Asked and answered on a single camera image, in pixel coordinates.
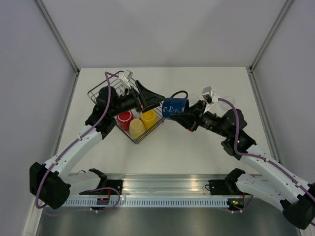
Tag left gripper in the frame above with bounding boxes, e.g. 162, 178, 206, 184
110, 80, 165, 117

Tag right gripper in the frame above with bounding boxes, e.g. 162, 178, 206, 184
170, 99, 230, 138

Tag clear glass cup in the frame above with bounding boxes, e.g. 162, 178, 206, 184
219, 96, 235, 111
188, 94, 199, 106

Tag blue mug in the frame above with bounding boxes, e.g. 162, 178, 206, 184
162, 90, 189, 119

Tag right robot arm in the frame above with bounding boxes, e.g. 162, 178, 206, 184
170, 98, 315, 230

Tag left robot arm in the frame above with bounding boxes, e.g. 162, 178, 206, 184
30, 81, 165, 209

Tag pale yellow mug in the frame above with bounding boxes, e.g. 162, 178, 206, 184
129, 118, 146, 140

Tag red mug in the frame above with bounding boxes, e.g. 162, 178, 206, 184
117, 111, 133, 131

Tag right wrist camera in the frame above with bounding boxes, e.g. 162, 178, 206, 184
202, 86, 219, 113

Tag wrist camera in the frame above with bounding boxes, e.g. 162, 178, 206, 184
119, 70, 133, 89
202, 86, 219, 113

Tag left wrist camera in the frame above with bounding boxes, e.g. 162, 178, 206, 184
119, 70, 133, 89

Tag wire dish rack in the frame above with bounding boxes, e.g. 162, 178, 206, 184
85, 70, 165, 144

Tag right frame post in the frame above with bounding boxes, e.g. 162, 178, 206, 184
248, 0, 295, 72

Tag frame post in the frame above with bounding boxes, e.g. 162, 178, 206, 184
248, 0, 295, 72
33, 0, 80, 75

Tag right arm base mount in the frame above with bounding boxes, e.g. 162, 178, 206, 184
204, 179, 240, 196

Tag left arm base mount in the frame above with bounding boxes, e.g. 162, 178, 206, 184
79, 168, 123, 195

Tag white slotted cable duct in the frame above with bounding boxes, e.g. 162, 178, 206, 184
63, 197, 228, 208

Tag left frame post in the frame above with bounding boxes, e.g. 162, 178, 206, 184
33, 0, 80, 75

